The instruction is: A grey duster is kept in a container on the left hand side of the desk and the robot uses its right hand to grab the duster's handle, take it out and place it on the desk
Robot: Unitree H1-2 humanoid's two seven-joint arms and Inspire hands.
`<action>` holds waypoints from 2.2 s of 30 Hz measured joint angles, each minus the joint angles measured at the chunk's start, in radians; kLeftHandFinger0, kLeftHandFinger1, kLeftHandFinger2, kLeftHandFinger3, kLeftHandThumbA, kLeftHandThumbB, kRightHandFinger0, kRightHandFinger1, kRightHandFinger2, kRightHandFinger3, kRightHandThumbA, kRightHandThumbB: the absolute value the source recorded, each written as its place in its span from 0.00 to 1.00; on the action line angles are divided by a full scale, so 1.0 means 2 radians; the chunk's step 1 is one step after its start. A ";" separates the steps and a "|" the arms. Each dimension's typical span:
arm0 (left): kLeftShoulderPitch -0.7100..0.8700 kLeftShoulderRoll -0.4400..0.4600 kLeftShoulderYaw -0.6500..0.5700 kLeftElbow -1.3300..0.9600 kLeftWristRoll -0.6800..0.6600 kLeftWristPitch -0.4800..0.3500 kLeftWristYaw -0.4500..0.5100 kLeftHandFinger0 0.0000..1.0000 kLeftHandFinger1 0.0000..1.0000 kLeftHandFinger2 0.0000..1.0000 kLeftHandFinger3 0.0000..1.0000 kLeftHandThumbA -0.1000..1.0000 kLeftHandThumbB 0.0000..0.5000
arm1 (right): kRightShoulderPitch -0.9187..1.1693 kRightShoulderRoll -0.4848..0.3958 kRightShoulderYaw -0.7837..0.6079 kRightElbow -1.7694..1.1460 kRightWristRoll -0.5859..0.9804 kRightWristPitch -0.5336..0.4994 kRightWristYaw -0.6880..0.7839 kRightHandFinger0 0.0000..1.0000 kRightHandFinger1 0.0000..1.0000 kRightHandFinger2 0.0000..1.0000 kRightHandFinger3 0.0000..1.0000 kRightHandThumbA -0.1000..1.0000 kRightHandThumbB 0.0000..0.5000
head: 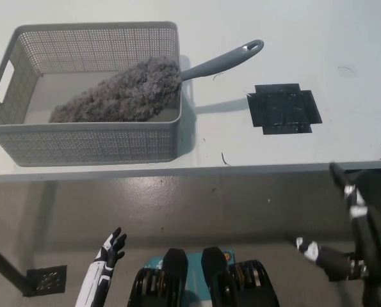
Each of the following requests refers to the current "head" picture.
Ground grey fluffy duster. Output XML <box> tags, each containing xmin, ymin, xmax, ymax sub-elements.
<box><xmin>48</xmin><ymin>39</ymin><xmax>264</xmax><ymax>124</ymax></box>

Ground grey perforated plastic basket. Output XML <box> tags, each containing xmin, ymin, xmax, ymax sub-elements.
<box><xmin>0</xmin><ymin>21</ymin><xmax>182</xmax><ymax>167</ymax></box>

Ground black table leg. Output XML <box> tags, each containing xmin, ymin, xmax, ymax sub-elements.
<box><xmin>0</xmin><ymin>236</ymin><xmax>34</xmax><ymax>297</ymax></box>

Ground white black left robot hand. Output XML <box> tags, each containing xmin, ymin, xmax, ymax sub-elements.
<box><xmin>74</xmin><ymin>226</ymin><xmax>127</xmax><ymax>307</ymax></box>

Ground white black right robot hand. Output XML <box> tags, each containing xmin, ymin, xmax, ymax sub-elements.
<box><xmin>295</xmin><ymin>162</ymin><xmax>381</xmax><ymax>307</ymax></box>

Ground black tape patch on desk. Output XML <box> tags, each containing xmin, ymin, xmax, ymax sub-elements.
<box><xmin>247</xmin><ymin>83</ymin><xmax>323</xmax><ymax>136</ymax></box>

